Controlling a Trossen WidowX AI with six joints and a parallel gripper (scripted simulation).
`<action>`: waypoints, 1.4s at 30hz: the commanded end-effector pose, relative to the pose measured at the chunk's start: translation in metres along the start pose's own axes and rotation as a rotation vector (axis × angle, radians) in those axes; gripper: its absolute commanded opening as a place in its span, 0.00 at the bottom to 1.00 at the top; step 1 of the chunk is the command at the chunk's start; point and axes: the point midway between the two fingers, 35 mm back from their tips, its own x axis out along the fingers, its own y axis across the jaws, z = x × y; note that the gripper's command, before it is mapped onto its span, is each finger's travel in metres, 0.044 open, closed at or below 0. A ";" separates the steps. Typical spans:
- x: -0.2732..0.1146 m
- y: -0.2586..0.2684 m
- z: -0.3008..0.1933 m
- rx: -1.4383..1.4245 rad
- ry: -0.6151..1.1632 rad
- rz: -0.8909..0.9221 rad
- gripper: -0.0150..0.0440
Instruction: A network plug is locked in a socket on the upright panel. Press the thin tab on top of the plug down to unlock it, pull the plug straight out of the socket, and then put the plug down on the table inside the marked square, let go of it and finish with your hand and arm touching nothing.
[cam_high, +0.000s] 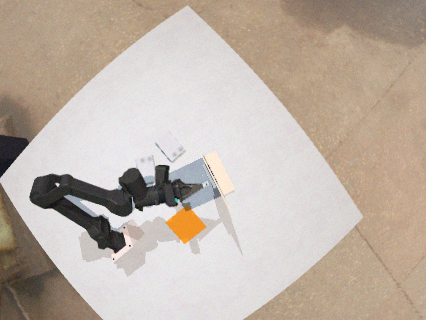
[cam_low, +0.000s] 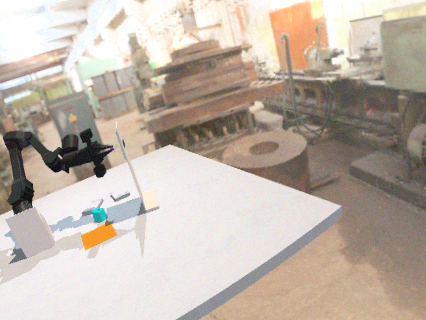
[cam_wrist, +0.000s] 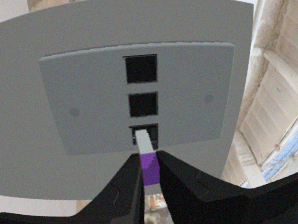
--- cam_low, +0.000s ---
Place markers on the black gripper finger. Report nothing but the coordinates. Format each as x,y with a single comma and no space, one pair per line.
96,146
101,155

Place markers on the orange square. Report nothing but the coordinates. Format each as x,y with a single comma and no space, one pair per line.
98,235

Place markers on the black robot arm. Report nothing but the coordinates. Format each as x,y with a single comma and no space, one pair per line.
22,189

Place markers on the grey panel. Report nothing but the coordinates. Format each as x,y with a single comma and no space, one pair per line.
148,199

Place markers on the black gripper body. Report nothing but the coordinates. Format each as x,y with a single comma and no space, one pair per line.
87,155

